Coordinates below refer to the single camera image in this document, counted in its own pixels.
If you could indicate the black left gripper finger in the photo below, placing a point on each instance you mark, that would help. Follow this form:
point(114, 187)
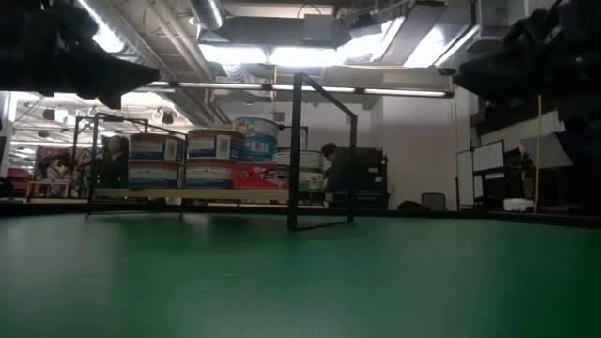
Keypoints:
point(122, 75)

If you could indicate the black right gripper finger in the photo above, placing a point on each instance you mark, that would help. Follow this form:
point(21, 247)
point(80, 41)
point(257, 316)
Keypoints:
point(486, 80)

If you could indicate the red albacore tuna can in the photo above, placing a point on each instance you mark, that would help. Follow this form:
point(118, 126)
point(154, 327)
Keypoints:
point(258, 177)

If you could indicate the white board stand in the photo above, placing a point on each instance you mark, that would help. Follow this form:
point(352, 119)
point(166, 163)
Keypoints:
point(488, 157)

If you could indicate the person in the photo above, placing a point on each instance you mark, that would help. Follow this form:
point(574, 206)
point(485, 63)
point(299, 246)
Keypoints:
point(114, 164)
point(331, 155)

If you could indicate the grey triangular sheet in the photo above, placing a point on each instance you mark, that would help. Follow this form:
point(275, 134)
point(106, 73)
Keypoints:
point(544, 152)

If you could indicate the black background rack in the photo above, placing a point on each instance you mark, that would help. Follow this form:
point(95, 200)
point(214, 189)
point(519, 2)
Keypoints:
point(75, 155)

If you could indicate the long tube light fixture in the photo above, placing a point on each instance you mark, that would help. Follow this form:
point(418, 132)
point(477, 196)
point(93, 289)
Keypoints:
point(225, 86)

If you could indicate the colourful patchwork quilt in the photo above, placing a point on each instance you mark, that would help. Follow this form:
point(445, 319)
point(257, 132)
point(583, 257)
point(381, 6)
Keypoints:
point(51, 164)

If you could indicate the small wooden table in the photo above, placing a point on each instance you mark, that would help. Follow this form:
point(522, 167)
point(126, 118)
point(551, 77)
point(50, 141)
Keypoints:
point(47, 183)

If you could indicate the grey office chair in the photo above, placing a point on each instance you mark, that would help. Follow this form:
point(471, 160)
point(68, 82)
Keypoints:
point(434, 201)

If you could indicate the black cabinet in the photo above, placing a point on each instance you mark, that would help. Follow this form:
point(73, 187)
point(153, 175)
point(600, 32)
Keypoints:
point(366, 173)

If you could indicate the grey ceiling air unit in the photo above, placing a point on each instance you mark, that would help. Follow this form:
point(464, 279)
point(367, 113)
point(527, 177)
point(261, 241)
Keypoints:
point(282, 30)

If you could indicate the green table mat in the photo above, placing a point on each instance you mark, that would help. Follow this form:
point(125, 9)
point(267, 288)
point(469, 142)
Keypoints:
point(235, 291)

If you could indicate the silver ribbed ceiling duct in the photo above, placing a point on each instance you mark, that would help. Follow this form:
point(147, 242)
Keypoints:
point(145, 42)

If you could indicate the grey slanted ceiling duct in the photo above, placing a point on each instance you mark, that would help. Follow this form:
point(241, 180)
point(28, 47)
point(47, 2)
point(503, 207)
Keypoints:
point(418, 28)

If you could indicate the round silver vertical duct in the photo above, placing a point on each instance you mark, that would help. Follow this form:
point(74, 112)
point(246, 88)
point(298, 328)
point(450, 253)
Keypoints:
point(206, 11)

